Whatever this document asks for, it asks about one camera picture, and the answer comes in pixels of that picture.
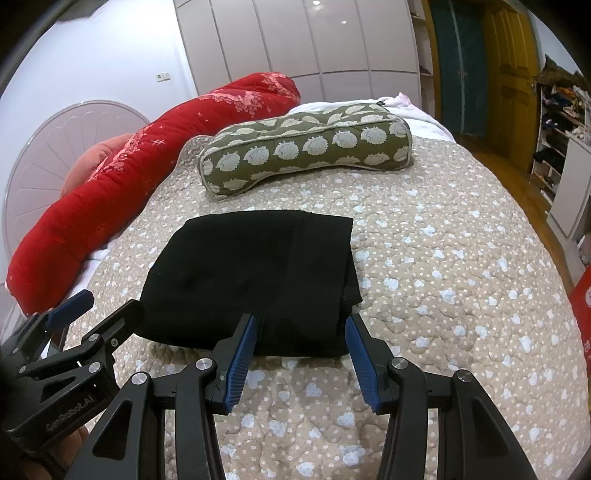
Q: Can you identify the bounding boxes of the yellow wooden door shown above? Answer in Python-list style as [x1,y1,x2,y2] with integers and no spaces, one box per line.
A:
[480,0,541,171]

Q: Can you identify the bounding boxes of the beige spotted bedspread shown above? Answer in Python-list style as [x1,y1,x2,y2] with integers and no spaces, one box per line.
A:
[39,136,591,480]

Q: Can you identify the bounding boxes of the teal door panel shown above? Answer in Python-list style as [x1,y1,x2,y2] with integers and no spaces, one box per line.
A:
[429,0,490,134]

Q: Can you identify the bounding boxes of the cluttered open shelf rack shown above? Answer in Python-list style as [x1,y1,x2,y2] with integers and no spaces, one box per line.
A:
[531,55,591,208]

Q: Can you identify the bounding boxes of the pink pillow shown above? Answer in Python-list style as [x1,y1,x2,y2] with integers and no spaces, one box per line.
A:
[62,134,139,197]

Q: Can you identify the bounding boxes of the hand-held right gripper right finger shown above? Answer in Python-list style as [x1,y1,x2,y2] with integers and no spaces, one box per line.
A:
[345,314,541,480]

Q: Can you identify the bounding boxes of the white round headboard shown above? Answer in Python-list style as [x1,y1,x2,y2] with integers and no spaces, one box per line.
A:
[2,104,151,287]

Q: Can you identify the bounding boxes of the red rolled quilt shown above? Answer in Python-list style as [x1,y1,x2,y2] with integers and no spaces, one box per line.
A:
[6,73,302,317]

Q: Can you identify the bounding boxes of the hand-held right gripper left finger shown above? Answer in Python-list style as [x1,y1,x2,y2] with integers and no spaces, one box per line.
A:
[65,314,258,480]

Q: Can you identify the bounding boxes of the white board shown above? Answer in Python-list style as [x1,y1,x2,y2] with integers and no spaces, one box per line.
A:
[551,136,591,241]

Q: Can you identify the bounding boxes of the green patterned bolster pillow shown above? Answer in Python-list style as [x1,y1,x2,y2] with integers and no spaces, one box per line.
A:
[198,102,413,198]

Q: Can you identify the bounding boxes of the black pants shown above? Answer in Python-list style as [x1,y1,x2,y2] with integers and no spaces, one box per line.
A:
[137,210,363,358]

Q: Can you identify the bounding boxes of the white wardrobe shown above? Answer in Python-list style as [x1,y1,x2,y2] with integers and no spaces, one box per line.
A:
[174,0,435,114]

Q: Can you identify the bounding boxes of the person's left hand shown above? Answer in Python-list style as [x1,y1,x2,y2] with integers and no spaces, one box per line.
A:
[14,425,90,480]

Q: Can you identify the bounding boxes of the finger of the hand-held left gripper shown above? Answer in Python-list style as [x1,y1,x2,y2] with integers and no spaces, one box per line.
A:
[9,290,95,365]
[81,300,146,365]

